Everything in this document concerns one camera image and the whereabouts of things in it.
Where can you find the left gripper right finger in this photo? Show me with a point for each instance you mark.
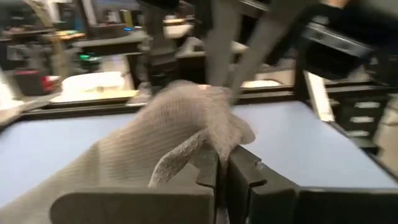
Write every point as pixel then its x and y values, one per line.
pixel 280 205

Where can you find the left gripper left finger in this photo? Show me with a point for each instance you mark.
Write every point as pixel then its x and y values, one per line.
pixel 140 208

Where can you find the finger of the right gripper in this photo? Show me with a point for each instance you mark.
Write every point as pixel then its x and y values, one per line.
pixel 217 40
pixel 264 43

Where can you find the grey waffle-weave towel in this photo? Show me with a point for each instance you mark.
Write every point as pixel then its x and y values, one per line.
pixel 155 130

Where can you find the blue table mat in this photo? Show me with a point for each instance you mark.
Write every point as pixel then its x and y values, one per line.
pixel 311 149

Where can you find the black drawer cabinet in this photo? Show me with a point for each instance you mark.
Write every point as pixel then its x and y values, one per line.
pixel 357 119

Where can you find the white block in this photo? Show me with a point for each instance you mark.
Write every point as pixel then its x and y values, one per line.
pixel 93 82

